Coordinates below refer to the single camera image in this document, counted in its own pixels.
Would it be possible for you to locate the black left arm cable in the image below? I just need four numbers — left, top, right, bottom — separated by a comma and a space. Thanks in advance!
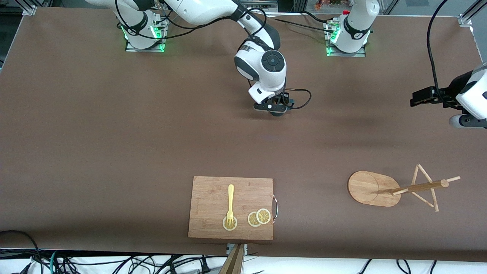
427, 0, 450, 100

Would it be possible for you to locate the wooden tripod leg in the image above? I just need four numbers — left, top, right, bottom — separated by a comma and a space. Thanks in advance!
219, 244, 246, 274

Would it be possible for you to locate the bamboo cutting board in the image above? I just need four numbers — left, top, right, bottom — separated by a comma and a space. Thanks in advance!
188, 176, 274, 241

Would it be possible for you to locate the yellow plastic fork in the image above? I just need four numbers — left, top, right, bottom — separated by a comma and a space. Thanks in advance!
227, 184, 235, 226

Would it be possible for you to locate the black looped floor cable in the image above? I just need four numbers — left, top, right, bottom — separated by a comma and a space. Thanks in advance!
0, 230, 43, 274

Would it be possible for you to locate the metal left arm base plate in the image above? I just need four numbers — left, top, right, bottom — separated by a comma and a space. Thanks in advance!
325, 21, 368, 57

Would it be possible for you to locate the grey power strip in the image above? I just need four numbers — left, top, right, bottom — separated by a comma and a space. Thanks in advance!
238, 0, 278, 10

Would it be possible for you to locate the black cable on table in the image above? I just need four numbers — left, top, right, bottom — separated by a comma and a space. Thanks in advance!
282, 11, 336, 33

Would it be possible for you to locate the wooden mug rack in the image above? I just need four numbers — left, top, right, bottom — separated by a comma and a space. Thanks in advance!
348, 164, 461, 212

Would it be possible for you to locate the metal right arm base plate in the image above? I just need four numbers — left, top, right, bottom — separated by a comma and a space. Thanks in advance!
125, 18, 167, 53

